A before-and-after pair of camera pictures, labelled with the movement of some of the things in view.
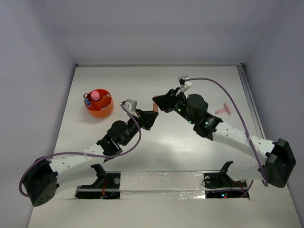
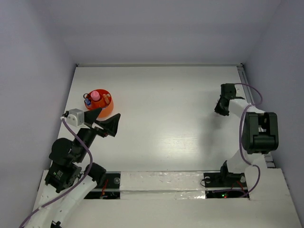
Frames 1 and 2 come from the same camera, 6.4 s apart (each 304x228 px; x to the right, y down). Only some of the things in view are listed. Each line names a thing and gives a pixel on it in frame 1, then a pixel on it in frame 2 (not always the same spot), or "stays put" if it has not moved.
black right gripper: [166, 102] to [218, 110]
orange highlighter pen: [155, 107] to [106, 99]
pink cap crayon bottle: [95, 95] stays put
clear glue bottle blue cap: [88, 101] stays put
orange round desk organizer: [101, 103] stays put
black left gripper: [145, 118] to [110, 125]
